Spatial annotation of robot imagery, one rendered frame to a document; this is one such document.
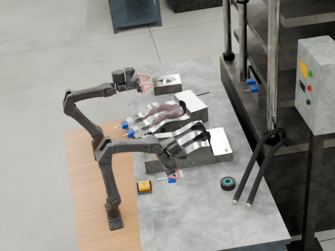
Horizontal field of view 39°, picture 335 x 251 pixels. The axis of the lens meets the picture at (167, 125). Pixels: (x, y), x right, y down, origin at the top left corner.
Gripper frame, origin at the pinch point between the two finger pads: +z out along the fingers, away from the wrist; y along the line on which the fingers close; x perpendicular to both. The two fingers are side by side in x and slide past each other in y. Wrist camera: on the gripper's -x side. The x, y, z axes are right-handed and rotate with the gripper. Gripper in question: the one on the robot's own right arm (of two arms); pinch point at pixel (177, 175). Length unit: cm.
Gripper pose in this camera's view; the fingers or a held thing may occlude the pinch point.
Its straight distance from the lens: 246.6
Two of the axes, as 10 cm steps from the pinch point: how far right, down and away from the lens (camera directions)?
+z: 4.6, 6.5, 6.0
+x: -8.7, 4.8, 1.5
